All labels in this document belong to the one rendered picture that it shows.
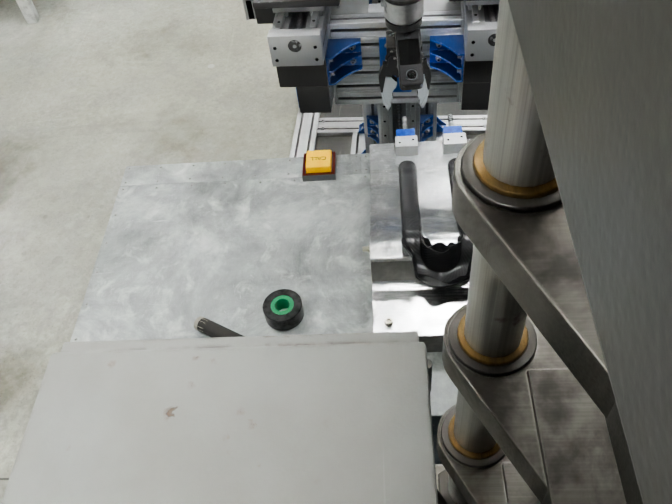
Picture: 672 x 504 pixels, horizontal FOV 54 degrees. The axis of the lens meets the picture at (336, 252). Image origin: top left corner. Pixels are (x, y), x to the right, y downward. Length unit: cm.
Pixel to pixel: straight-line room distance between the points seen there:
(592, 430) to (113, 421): 44
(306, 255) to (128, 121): 199
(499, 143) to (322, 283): 94
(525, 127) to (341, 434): 25
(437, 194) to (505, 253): 94
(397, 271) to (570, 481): 69
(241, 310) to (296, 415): 90
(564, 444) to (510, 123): 34
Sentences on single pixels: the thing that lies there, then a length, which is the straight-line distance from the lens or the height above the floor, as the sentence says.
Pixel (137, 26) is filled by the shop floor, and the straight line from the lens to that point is 398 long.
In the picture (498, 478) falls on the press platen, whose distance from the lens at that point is 94.
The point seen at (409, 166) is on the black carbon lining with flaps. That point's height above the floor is 89.
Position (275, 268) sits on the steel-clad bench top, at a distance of 143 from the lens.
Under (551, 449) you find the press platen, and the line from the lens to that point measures 68.
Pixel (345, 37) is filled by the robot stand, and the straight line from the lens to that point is 186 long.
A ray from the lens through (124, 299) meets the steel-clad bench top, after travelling 148.
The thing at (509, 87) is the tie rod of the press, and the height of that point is 163.
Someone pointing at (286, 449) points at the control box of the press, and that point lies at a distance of 48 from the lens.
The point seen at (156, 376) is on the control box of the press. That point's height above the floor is 147.
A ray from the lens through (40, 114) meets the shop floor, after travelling 356.
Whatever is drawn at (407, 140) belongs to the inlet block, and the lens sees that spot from 150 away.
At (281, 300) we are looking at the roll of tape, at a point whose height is 83.
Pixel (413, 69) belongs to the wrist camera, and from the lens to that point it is 130.
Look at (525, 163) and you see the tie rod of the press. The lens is 50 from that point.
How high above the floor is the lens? 191
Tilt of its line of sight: 50 degrees down
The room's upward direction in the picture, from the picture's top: 8 degrees counter-clockwise
